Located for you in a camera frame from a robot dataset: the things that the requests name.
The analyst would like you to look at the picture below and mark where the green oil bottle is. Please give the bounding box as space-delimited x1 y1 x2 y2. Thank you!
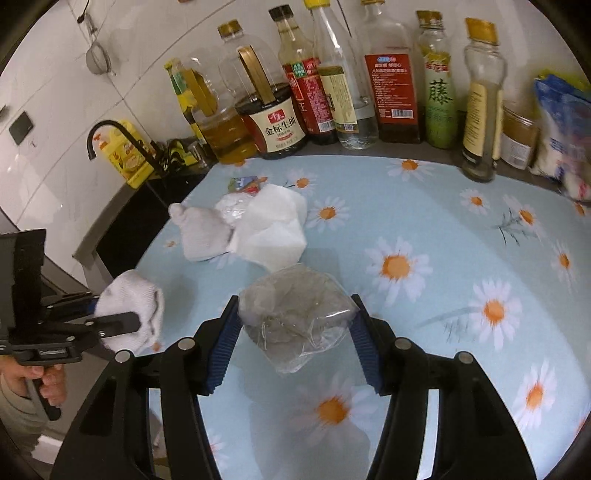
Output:
414 10 460 149

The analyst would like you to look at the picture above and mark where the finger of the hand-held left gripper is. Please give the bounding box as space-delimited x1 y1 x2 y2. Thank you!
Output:
41 292 100 321
84 311 142 339

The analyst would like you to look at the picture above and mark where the white paper sheet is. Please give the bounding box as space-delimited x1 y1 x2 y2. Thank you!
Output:
228 184 308 273

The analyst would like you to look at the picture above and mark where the black wall switch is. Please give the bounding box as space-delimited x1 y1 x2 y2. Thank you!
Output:
8 111 35 145

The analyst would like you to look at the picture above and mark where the black faucet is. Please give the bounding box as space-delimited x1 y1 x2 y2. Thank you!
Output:
88 120 169 178

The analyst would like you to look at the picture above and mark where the metal strainer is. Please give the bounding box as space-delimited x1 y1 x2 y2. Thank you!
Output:
84 14 115 77

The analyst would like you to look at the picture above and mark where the colourful snack wrapper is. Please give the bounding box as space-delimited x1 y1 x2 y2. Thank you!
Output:
228 175 269 195

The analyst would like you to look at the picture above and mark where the clear bottle cream label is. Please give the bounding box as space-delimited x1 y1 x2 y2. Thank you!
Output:
303 0 374 151

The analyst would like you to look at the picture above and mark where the person's left forearm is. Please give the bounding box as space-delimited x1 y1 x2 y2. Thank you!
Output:
0 390 51 444

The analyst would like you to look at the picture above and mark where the yellow dish soap bottle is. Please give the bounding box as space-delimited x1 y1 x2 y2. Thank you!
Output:
99 121 155 189

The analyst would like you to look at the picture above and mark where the gold cap red label bottle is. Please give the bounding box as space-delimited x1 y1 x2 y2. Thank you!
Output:
358 0 423 144

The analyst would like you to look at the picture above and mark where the black yellow sponge holder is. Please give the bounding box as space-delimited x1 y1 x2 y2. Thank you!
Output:
166 138 208 174

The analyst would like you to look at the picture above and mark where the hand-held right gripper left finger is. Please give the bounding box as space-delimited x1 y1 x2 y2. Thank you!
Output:
49 294 243 480

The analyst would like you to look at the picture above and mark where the soy sauce jug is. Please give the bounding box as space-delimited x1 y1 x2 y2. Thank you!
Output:
217 19 309 160

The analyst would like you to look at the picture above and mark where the white and blue bag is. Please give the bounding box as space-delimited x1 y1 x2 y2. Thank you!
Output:
529 76 591 201

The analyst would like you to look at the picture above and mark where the clear plastic bag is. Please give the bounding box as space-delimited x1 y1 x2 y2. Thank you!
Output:
238 264 358 376

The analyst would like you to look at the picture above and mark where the blue daisy print tablecloth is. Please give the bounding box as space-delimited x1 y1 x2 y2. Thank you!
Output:
108 154 591 480

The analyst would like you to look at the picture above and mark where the black sink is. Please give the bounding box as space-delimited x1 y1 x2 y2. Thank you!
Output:
95 173 218 278

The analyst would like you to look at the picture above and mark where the small brown jar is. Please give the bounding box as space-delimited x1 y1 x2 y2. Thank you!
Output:
499 102 541 171

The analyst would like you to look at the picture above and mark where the clear bottle yellow cap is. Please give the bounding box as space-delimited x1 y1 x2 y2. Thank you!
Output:
461 17 506 183

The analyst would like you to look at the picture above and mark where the person's left hand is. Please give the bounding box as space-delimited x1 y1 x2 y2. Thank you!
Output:
0 360 66 407

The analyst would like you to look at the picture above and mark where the dark bottle red label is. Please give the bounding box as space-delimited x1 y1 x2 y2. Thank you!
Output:
269 4 339 146

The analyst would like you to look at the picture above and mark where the large white cloth wad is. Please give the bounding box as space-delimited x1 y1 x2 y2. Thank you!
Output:
95 269 166 356

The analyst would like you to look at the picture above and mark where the green yellow label bottle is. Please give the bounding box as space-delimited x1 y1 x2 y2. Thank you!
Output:
165 58 204 139

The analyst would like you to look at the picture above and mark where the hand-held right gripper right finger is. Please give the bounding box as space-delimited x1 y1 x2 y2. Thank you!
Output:
349 294 538 480

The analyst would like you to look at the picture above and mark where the cooking oil jug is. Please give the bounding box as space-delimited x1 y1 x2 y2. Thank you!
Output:
187 58 259 165

